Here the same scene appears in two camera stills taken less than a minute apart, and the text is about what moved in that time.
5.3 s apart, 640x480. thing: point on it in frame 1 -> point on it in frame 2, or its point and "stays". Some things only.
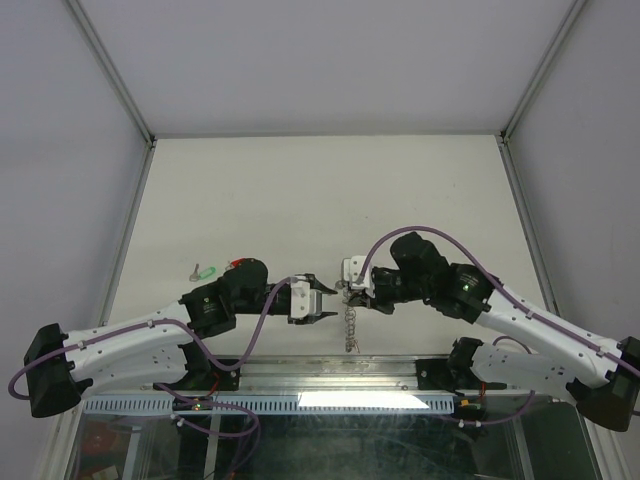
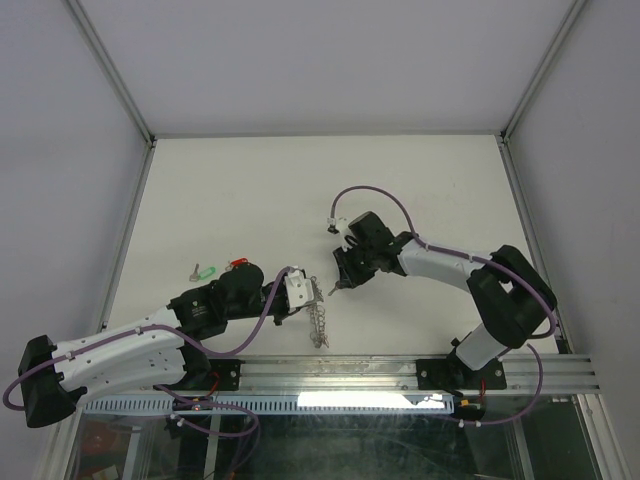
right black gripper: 362,299 -> 347,275
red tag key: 235,262 stays
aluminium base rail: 396,372 stays
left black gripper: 314,284 -> 278,318
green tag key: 203,274 stays
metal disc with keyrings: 350,317 -> 318,322
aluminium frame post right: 573,16 stays
